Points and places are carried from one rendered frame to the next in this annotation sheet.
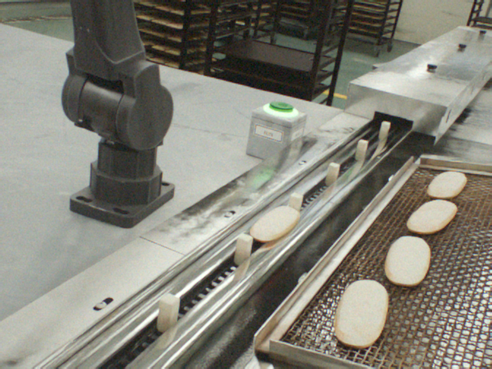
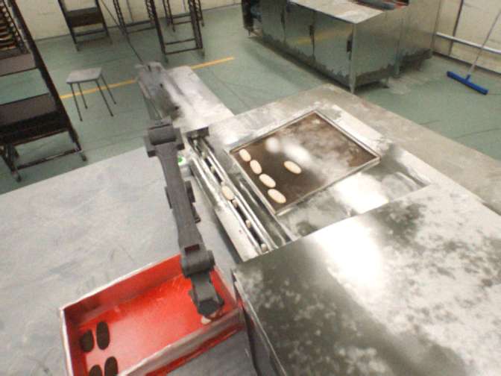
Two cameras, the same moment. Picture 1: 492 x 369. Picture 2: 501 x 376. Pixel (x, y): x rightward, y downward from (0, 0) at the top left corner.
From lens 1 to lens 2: 104 cm
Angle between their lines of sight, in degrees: 40
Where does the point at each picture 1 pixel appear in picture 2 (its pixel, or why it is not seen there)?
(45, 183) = (163, 230)
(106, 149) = not seen: hidden behind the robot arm
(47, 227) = not seen: hidden behind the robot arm
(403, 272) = (271, 183)
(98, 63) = not seen: hidden behind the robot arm
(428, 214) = (256, 167)
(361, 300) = (275, 194)
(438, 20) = (39, 20)
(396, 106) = (193, 133)
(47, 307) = (235, 239)
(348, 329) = (280, 200)
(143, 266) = (232, 221)
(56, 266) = (208, 238)
